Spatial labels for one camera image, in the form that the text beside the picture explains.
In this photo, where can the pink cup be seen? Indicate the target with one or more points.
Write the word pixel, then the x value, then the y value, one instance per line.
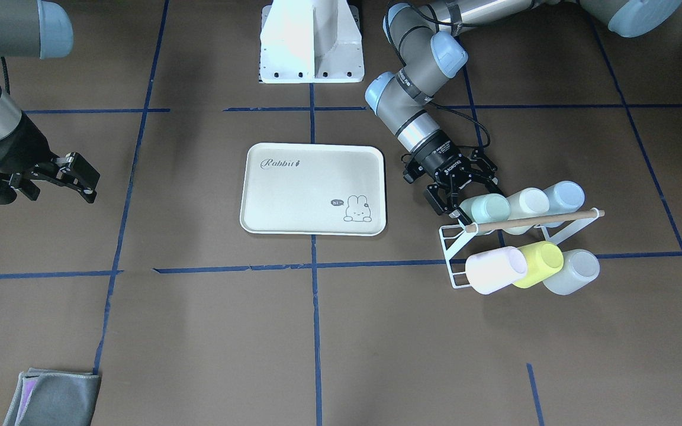
pixel 495 269

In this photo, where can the grey cup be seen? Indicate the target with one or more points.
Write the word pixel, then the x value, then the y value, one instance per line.
pixel 580 267

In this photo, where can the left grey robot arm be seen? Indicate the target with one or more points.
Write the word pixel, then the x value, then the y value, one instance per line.
pixel 425 39

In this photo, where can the wooden rack handle rod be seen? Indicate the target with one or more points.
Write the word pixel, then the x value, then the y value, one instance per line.
pixel 533 221

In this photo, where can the green cup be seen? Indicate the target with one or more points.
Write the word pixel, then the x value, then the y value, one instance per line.
pixel 487 208

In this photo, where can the blue cup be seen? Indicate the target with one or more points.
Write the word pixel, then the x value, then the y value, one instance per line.
pixel 564 197

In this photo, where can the yellow cup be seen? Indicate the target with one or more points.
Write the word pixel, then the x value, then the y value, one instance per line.
pixel 544 259

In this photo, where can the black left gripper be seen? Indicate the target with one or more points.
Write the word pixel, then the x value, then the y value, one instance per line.
pixel 440 157

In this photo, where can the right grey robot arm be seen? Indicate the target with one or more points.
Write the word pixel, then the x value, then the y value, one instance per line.
pixel 40 29

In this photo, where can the cream rabbit tray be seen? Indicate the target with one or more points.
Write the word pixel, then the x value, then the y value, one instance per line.
pixel 321 189

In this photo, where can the grey folded cloth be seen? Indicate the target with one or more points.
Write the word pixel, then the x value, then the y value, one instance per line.
pixel 53 397

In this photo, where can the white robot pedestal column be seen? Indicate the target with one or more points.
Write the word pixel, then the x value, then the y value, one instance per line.
pixel 311 42

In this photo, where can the cream cup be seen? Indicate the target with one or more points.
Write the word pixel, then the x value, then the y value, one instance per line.
pixel 528 203

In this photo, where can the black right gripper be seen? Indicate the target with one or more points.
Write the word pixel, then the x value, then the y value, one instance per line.
pixel 28 144

